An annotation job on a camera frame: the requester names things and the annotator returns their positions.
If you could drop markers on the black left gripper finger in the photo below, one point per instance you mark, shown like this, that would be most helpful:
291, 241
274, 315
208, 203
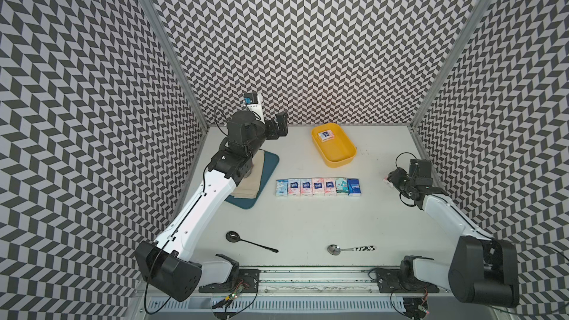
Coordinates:
271, 130
281, 123

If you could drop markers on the black plastic spoon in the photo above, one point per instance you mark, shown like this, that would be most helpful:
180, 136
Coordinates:
234, 237

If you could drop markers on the aluminium front rail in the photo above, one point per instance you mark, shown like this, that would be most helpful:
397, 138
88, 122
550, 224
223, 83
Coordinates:
300, 280

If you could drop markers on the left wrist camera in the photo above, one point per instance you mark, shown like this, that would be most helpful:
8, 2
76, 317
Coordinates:
253, 102

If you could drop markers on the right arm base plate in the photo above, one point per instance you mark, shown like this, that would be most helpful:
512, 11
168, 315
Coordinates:
391, 280

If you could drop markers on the yellow plastic storage box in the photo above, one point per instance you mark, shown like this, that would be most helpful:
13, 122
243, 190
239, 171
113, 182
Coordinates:
337, 152

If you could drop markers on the dark blue Tempo tissue pack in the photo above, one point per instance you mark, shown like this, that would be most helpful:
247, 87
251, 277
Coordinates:
354, 188

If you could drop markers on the teal plastic tray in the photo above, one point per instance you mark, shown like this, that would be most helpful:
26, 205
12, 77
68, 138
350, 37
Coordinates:
270, 164

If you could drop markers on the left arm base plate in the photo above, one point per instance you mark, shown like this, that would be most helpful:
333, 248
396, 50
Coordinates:
249, 277

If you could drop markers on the mint green tissue pack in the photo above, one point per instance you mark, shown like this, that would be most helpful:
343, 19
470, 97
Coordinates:
342, 186

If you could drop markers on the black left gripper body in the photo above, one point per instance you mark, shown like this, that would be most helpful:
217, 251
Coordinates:
260, 135

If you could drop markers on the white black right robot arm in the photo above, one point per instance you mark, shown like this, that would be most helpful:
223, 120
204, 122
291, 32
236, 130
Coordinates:
483, 270

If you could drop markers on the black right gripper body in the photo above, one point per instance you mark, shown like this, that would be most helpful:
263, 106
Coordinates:
401, 181

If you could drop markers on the light blue cartoon tissue pack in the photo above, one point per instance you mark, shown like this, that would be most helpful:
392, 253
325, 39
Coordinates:
282, 187

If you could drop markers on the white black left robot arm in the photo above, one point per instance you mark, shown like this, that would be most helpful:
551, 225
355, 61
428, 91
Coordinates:
167, 263

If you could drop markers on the metal spoon patterned handle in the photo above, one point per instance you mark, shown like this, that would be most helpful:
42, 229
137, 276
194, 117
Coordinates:
335, 250

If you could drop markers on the beige linen cloth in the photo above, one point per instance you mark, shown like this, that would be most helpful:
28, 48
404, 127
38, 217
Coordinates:
250, 185

